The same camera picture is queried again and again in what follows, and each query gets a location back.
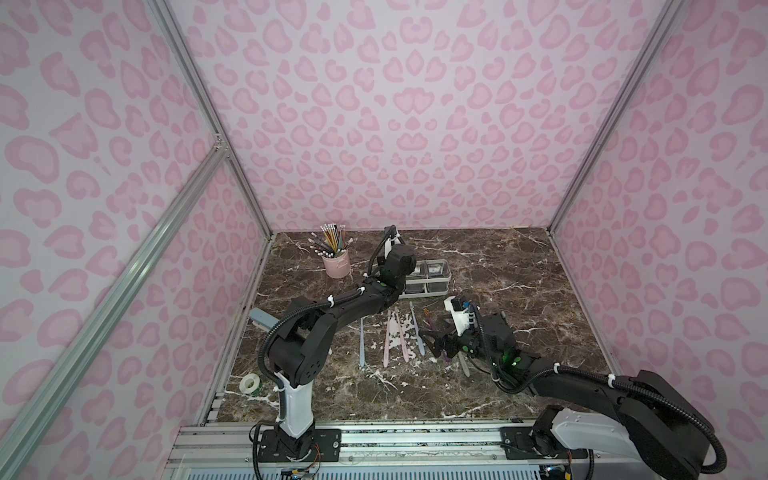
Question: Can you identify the light blue toothbrush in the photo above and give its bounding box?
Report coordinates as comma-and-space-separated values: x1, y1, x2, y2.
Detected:
358, 319, 366, 370

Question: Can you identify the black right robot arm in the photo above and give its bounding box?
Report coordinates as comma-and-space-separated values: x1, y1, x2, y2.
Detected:
419, 308, 728, 479

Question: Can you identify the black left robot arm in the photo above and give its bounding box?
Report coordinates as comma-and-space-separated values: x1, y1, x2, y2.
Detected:
258, 225, 417, 440

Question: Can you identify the grey blue toothbrush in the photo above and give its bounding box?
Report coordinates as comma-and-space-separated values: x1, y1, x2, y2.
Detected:
409, 301, 426, 357

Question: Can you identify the cream toothbrush holder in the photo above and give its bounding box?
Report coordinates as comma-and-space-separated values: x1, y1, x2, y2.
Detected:
401, 259, 452, 299

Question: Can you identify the pale pink toothbrush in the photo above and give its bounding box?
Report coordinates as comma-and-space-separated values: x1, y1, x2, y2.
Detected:
382, 312, 392, 369

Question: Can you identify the pink pencil cup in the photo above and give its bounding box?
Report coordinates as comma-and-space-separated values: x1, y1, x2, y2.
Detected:
323, 250, 352, 279

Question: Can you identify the coloured pencils bunch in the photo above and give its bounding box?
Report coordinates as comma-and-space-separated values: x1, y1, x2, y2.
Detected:
308, 223, 348, 259

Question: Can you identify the grey blue box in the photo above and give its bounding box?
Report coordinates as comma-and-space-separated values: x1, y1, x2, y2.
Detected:
248, 308, 279, 332

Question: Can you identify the white tape roll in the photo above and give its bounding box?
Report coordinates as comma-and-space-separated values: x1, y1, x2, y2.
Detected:
239, 373, 263, 397

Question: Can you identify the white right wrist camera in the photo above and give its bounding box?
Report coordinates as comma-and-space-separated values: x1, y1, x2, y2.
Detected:
444, 296, 476, 336

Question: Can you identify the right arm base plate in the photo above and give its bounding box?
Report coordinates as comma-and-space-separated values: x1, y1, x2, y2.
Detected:
500, 425, 588, 460

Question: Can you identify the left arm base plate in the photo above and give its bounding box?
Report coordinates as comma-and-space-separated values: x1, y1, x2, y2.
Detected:
254, 427, 342, 463

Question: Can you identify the aluminium frame rail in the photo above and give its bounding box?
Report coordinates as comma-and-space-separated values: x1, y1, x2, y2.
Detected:
162, 400, 658, 479

